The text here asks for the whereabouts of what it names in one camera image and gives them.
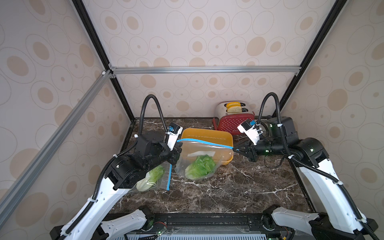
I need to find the clear zipper bag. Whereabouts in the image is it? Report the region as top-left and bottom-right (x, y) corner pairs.
(175, 139), (234, 181)
(129, 162), (173, 194)

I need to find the chinese cabbage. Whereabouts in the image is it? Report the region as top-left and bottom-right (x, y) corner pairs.
(185, 155), (217, 180)
(136, 165), (165, 192)

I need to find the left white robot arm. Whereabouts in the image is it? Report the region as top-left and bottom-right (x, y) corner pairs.
(50, 135), (183, 240)

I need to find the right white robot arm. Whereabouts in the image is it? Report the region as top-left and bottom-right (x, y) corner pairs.
(233, 117), (378, 240)

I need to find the yellow plastic tray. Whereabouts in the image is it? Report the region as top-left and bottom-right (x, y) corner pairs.
(181, 128), (234, 165)

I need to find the red toaster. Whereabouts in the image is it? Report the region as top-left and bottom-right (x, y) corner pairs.
(213, 101), (255, 136)

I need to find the pale toast slice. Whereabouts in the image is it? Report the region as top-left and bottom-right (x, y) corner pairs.
(227, 106), (243, 114)

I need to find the yellow toast slice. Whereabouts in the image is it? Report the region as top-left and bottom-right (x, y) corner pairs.
(226, 102), (241, 109)

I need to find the horizontal aluminium bar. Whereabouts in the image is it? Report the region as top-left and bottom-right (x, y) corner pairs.
(112, 66), (301, 75)

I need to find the left slanted aluminium bar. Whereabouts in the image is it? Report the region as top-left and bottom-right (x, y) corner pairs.
(1, 70), (112, 227)

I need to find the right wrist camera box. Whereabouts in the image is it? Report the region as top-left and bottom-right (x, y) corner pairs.
(237, 119), (263, 146)

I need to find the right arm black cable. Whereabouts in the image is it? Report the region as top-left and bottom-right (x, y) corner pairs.
(257, 92), (380, 240)

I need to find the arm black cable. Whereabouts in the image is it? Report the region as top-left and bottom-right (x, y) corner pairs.
(257, 92), (380, 240)
(58, 94), (169, 240)

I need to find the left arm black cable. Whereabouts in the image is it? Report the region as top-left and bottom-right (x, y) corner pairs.
(58, 94), (169, 240)

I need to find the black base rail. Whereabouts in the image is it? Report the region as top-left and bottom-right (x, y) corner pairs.
(101, 211), (340, 240)

